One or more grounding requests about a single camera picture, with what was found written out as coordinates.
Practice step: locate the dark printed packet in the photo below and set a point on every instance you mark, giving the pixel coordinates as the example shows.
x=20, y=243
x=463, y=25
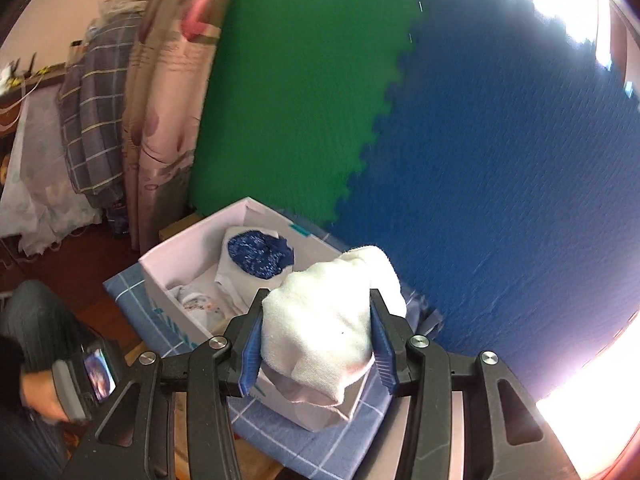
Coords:
x=118, y=220

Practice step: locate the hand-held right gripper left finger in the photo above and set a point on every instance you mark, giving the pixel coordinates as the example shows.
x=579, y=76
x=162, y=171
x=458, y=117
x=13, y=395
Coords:
x=250, y=360

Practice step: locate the white leaf-print cloth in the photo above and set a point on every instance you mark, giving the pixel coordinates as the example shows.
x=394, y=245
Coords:
x=40, y=185

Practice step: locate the blue foam mat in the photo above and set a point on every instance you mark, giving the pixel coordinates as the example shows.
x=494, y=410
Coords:
x=500, y=185

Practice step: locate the tan cardboard box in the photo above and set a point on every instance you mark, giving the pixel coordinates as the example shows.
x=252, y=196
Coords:
x=175, y=232

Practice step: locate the wooden side table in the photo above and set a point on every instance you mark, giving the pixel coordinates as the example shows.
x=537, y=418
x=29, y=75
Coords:
x=15, y=107

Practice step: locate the wooden window frame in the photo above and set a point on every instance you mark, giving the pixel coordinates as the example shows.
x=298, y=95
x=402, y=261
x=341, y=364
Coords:
x=617, y=60

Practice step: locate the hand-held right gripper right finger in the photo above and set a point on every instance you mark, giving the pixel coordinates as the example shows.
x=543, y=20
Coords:
x=382, y=355

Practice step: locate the green foam mat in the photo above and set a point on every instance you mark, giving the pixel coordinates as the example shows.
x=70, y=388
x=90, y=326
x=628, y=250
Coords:
x=300, y=85

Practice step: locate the grey sock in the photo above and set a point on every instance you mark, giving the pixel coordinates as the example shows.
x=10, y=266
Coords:
x=320, y=325

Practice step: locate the person's left forearm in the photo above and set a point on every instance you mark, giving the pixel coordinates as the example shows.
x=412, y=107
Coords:
x=25, y=450

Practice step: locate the cream socks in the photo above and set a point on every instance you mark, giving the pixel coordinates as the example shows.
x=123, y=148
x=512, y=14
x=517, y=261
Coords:
x=200, y=305

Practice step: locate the person's left hand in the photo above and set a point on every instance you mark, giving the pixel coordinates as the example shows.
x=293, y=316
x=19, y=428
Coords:
x=40, y=392

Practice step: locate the blue checked cloth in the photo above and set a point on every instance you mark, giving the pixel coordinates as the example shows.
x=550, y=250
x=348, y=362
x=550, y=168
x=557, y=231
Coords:
x=320, y=450

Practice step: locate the grey plaid blanket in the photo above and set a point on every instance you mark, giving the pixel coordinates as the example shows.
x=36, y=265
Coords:
x=100, y=110

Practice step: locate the floral beige curtain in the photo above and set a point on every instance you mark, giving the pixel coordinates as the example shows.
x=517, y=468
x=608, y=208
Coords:
x=160, y=135

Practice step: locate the person's dark trousers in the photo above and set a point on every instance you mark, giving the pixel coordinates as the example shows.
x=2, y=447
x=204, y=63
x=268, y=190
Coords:
x=35, y=320

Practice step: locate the white shoe box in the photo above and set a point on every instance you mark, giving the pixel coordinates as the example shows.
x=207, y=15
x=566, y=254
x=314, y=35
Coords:
x=170, y=300

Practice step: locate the cream ruffled cloth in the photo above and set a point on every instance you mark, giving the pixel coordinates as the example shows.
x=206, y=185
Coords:
x=125, y=2

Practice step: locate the dark blue sparkly sock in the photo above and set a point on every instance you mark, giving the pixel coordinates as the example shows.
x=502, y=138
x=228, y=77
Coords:
x=257, y=255

